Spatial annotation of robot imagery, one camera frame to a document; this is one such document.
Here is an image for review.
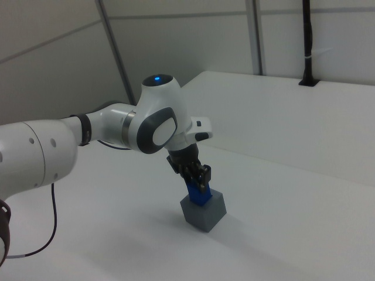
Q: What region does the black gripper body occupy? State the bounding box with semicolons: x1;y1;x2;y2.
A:
166;145;206;175

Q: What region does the blue block with knob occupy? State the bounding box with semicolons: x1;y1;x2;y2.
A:
186;181;212;207

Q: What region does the grey hollow cuboid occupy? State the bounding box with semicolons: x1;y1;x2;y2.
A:
179;189;228;234

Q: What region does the grey metal partition post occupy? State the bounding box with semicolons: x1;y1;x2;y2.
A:
245;0;265;76
95;0;136;107

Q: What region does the black clamped mount pole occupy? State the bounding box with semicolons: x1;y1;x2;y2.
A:
298;0;320;87

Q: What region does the white cable tie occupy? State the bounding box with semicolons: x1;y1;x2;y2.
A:
304;47;334;60

